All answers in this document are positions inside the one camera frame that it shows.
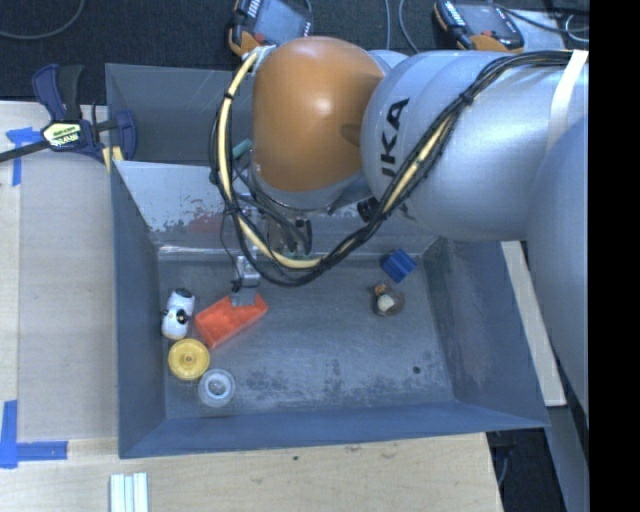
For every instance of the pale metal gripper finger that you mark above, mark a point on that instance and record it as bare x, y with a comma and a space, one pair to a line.
246, 297
247, 270

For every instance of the orange flat block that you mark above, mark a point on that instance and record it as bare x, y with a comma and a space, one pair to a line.
225, 322

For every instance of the white and black toy figure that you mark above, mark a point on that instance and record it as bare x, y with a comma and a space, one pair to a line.
176, 315

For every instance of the yellow round disc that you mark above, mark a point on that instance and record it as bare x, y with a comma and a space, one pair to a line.
188, 359

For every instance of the grey metal bin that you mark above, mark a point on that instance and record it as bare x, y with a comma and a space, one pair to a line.
320, 360

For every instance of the blue ribbed block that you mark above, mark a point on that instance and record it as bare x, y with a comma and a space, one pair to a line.
398, 265

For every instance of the brown toy animal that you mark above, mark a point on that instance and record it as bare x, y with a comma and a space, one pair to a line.
388, 300

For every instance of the black cylinder on white bracket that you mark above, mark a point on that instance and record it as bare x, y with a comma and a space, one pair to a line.
368, 209

